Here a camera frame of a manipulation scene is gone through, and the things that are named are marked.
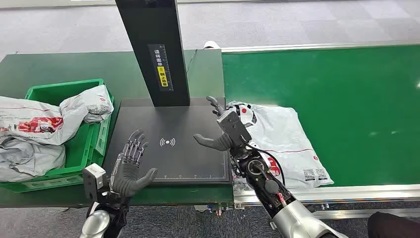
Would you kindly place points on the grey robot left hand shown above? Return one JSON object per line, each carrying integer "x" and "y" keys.
{"x": 126, "y": 177}

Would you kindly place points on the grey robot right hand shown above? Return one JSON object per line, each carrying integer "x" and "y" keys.
{"x": 215, "y": 144}

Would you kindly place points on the white poly mailer package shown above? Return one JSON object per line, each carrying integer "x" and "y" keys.
{"x": 282, "y": 131}

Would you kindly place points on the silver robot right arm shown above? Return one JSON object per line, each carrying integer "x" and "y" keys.
{"x": 295, "y": 220}

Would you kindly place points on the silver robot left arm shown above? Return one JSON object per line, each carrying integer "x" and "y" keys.
{"x": 96, "y": 223}

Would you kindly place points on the small white poly package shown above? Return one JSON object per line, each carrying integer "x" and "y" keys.
{"x": 92, "y": 103}

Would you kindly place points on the grey crumpled poly package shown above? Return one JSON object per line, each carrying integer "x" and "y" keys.
{"x": 29, "y": 161}

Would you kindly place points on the white package with red print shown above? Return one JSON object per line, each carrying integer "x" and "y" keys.
{"x": 32, "y": 115}

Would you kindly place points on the green conveyor belt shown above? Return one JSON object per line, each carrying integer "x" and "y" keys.
{"x": 344, "y": 98}

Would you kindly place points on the green plastic crate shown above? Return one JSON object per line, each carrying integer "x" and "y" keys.
{"x": 82, "y": 151}

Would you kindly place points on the dark green table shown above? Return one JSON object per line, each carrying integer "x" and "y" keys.
{"x": 65, "y": 65}

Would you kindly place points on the black scanner column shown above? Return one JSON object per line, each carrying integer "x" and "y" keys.
{"x": 154, "y": 26}

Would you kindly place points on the black rounded object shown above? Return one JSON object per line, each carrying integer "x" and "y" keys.
{"x": 393, "y": 226}

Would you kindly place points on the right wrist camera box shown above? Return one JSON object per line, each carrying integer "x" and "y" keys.
{"x": 233, "y": 128}

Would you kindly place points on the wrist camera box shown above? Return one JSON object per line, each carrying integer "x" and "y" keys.
{"x": 233, "y": 128}
{"x": 94, "y": 179}

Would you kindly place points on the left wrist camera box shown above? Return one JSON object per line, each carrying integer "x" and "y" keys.
{"x": 94, "y": 179}

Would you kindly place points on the black scanner base plate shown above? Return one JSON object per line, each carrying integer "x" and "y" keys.
{"x": 183, "y": 161}

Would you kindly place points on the small metal latch bracket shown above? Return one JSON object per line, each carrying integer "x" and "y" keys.
{"x": 273, "y": 225}

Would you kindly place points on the thin aluminium conveyor side rail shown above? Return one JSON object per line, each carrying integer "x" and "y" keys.
{"x": 311, "y": 46}

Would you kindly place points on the wide aluminium conveyor side rail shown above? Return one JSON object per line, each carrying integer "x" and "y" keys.
{"x": 361, "y": 193}

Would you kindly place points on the aluminium conveyor lower rail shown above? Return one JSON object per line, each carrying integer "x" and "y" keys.
{"x": 367, "y": 213}

